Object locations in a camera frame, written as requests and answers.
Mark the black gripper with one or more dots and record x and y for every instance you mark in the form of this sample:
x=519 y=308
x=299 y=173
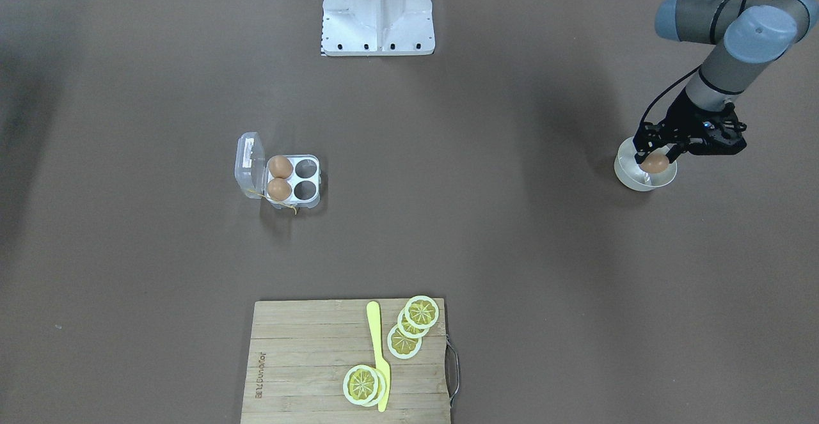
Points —
x=682 y=121

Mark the brown egg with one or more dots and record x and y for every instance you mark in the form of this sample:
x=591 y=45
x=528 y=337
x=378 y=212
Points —
x=280 y=166
x=278 y=189
x=655 y=163

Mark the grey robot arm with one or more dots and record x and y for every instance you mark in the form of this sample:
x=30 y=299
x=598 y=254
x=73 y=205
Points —
x=747 y=36

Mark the clear plastic egg box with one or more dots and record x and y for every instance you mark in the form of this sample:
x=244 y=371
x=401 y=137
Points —
x=251 y=174

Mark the white round bowl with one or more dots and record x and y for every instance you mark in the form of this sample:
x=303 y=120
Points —
x=631 y=174

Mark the lemon slice middle of row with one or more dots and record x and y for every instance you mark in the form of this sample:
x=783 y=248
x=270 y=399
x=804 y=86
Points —
x=407 y=329

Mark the yellow plastic knife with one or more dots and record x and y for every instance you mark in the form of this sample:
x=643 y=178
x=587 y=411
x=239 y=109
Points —
x=373 y=313

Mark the lemon slice under top slice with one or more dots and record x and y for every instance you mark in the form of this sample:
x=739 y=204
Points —
x=382 y=384

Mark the lemon slice near knife top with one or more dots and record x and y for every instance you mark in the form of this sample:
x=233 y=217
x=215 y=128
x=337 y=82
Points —
x=359 y=384

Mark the wooden cutting board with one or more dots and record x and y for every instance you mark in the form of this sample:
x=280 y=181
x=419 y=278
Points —
x=300 y=352

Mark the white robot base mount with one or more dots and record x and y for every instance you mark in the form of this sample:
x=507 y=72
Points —
x=377 y=28

